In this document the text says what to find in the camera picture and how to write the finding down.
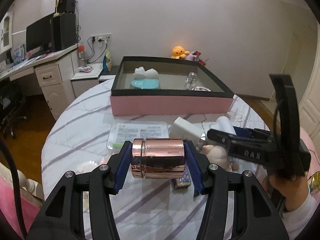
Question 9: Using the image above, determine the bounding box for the wall power strip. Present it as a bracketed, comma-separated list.
[91, 33, 112, 42]

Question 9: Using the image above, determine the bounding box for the orange cap bottle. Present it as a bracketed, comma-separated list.
[78, 43, 87, 67]

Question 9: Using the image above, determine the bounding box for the clear glass bottle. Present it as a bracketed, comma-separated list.
[184, 72, 197, 90]

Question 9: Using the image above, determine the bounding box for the white door frame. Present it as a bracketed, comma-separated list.
[297, 22, 320, 143]

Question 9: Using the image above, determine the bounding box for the white sleeve forearm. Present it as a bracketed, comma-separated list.
[282, 194, 317, 239]

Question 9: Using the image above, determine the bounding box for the pink white block toy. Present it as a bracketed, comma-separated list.
[76, 158, 107, 174]

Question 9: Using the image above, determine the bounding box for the white glass-door cabinet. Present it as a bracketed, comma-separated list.
[1, 12, 13, 53]

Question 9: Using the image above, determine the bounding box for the white side cabinet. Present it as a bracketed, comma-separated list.
[71, 63, 103, 98]

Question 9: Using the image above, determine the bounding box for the blue small box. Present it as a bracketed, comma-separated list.
[171, 166, 191, 190]

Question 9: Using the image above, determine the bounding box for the black computer monitor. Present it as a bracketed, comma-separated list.
[26, 13, 54, 59]

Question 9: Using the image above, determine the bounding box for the rose gold metal cylinder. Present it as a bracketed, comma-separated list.
[131, 138, 185, 179]

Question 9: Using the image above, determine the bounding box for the orange toy box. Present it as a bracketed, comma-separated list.
[198, 60, 207, 67]

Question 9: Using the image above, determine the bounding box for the pink bedding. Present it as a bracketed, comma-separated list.
[1, 164, 44, 239]

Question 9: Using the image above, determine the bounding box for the teal clear case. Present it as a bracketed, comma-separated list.
[130, 79, 160, 89]

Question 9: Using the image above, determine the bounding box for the clear wipes pack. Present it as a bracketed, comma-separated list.
[106, 120, 169, 153]

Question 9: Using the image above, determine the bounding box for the black computer tower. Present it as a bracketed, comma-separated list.
[50, 13, 77, 51]

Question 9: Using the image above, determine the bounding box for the pink black storage box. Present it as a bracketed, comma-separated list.
[110, 56, 234, 116]

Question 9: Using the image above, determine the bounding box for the yellow octopus plush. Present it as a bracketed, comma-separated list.
[171, 46, 190, 59]

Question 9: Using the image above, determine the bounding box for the person's right hand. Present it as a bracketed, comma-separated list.
[263, 174, 309, 212]

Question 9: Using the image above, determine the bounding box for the white charger block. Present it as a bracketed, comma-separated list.
[169, 117, 207, 148]

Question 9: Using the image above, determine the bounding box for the baby doll blue dress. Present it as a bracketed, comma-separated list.
[200, 145, 239, 172]

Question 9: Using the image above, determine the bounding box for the white desk with drawers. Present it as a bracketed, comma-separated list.
[1, 44, 79, 120]

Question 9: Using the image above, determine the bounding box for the black small speaker box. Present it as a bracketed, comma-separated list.
[55, 0, 76, 14]

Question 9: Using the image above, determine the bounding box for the striped white tablecloth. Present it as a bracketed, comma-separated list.
[41, 78, 273, 240]

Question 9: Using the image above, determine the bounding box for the snack bag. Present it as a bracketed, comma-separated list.
[103, 50, 112, 72]

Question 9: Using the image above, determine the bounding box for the black office chair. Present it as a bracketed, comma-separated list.
[1, 79, 27, 139]

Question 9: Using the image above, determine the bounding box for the white mini fan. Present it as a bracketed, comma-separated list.
[210, 116, 236, 135]

